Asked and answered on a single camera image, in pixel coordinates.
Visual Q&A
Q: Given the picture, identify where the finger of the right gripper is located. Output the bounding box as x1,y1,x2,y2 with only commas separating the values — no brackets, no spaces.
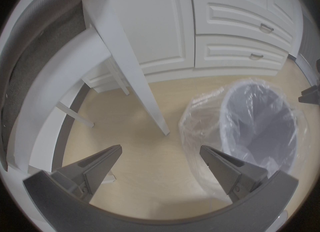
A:
298,86,320,105

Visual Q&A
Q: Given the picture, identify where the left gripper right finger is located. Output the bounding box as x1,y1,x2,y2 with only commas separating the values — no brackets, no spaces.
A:
199,145,269,202

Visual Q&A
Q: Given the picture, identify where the white wardrobe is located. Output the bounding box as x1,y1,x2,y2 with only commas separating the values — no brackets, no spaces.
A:
82,0,304,94

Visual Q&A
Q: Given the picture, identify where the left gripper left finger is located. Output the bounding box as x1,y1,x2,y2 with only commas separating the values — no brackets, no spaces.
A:
51,145,123,203

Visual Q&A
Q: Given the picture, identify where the white chair grey seat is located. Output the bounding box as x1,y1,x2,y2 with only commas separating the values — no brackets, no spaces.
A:
0,0,171,184

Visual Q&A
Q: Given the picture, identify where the clear plastic bag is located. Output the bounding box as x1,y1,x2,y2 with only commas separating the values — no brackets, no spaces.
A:
179,77,309,201

